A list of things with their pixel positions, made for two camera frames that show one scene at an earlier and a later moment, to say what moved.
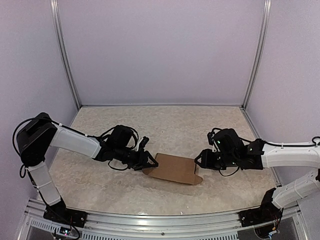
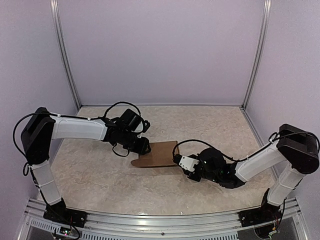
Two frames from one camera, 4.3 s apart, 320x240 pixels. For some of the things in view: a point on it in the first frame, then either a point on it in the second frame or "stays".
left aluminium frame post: [55, 7] stays
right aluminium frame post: [268, 4] stays
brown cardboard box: [179, 168] to [161, 154]
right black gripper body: [227, 160] to [211, 176]
